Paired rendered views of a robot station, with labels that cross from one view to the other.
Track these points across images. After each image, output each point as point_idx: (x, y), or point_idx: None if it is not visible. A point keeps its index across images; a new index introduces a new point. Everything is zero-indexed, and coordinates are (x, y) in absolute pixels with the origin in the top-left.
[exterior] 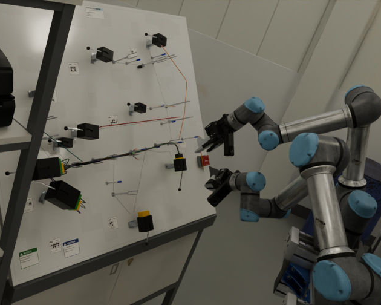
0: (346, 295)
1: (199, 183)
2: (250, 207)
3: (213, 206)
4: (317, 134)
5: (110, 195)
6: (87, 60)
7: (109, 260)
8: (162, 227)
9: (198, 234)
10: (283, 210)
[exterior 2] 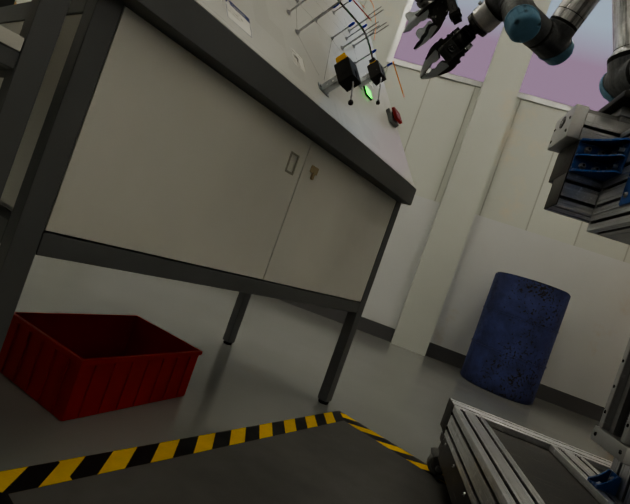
0: None
1: (392, 137)
2: (527, 1)
3: (410, 177)
4: None
5: (293, 29)
6: None
7: (293, 101)
8: (360, 136)
9: (391, 221)
10: (572, 22)
